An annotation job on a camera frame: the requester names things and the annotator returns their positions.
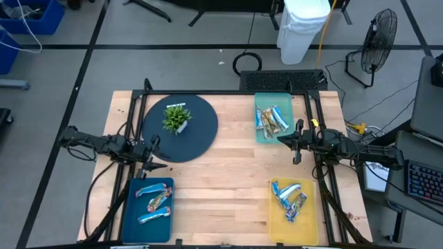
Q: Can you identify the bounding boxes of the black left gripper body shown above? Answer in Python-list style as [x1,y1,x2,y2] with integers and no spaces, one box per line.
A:
[133,135,162,179]

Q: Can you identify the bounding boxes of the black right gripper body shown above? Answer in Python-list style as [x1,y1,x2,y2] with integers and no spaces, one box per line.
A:
[293,119,322,165]

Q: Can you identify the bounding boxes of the blue chocolate chip granola bar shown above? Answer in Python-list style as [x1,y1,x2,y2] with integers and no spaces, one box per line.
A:
[134,182,168,199]
[137,206,172,225]

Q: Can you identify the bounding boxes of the brown orange granola bar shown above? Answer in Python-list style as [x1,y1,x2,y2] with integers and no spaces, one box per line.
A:
[263,107,280,134]

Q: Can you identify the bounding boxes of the green orange granola bar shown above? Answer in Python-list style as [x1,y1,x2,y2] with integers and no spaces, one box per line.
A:
[147,187,173,213]

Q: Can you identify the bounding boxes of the blue green Chewy granola bar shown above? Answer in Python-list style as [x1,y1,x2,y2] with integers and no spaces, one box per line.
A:
[284,192,308,223]

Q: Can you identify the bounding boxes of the teal plastic bin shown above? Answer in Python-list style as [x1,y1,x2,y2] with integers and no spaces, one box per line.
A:
[253,91,298,145]

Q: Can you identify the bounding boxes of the green plant in white pot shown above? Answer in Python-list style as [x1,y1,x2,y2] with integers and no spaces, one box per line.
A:
[161,104,193,135]

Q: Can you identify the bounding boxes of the yellow power plug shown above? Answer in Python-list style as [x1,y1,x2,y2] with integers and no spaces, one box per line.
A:
[345,121,368,136]

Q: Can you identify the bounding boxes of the round dark mat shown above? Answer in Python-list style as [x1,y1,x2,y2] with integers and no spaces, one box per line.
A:
[142,93,219,163]

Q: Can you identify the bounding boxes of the black perforated box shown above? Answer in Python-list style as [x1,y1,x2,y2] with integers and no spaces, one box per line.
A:
[239,68,328,93]

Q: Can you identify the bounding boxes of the blue plastic bin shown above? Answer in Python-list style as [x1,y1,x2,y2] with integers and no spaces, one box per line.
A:
[121,177,176,244]

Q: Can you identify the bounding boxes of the white printed booklet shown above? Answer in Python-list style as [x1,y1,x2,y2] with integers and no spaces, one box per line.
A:
[362,160,392,193]

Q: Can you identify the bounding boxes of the yellow plastic bin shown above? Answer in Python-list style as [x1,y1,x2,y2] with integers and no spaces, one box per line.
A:
[269,176,320,246]

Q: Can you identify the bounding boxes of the white trash can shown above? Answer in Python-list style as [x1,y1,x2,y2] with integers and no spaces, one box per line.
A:
[275,0,332,66]

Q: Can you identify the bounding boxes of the grey desk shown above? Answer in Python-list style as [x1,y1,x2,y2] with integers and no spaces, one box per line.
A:
[386,130,443,225]

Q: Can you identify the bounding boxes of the black desk caster leg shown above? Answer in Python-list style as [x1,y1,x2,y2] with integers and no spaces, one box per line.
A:
[384,207,408,245]

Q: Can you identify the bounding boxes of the black floor fan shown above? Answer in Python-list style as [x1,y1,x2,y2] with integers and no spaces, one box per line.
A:
[345,8,399,89]

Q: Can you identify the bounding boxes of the black backlit keyboard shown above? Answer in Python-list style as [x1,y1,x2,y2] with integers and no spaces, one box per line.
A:
[404,158,443,208]

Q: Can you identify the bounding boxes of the grey side table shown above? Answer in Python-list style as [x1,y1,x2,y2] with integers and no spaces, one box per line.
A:
[410,55,443,142]

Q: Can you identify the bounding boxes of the black cart base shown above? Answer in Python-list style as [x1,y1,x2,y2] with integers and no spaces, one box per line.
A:
[0,107,15,139]

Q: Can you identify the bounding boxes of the grey floor bar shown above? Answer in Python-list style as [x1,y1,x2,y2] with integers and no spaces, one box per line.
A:
[0,78,31,91]

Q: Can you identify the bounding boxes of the black desk device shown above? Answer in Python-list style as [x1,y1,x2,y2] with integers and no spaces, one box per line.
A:
[430,53,443,88]

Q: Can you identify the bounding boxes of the blue storage crate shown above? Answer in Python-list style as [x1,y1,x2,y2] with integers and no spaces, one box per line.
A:
[0,29,21,75]
[0,0,66,35]

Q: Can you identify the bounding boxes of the black fan cable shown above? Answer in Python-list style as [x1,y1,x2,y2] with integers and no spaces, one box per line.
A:
[324,51,357,108]

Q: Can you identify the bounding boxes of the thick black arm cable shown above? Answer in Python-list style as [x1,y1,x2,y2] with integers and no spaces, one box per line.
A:
[82,158,118,239]

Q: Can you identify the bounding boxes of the black aluminium rig frame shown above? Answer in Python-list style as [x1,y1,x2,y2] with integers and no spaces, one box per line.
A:
[78,77,374,249]

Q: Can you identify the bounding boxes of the black floor cable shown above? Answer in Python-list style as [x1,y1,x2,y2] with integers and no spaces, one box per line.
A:
[345,80,419,124]

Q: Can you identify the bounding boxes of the coiled black cable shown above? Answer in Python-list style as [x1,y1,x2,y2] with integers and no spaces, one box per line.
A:
[232,12,263,77]

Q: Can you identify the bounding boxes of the yellow hanging cable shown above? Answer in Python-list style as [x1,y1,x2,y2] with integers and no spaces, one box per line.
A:
[315,0,338,69]

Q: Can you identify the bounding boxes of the white cable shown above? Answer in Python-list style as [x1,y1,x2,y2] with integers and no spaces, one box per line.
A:
[0,0,43,55]

